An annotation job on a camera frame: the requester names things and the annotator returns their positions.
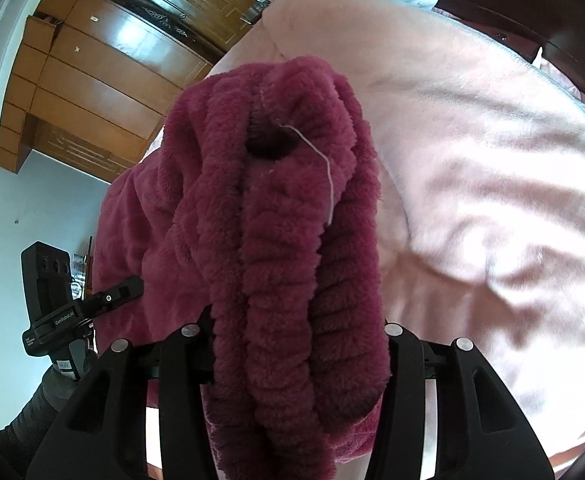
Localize pink plush blanket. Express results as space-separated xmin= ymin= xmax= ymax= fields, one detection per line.
xmin=142 ymin=0 xmax=585 ymax=461

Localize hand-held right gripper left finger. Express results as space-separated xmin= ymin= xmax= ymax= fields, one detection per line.
xmin=32 ymin=307 xmax=218 ymax=480

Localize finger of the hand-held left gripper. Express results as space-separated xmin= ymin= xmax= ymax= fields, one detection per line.
xmin=80 ymin=276 xmax=144 ymax=318

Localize magenta fleece pants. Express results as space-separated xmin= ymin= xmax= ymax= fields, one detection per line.
xmin=92 ymin=55 xmax=393 ymax=480

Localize dark wooden door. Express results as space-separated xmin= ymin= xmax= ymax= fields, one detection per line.
xmin=107 ymin=0 xmax=268 ymax=56

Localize dark wooden headboard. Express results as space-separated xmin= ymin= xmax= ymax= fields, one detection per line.
xmin=433 ymin=0 xmax=585 ymax=111

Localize wooden wardrobe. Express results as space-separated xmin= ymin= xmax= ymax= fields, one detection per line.
xmin=0 ymin=0 xmax=213 ymax=183

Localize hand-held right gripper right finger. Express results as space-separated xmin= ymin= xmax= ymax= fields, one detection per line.
xmin=370 ymin=320 xmax=556 ymax=480

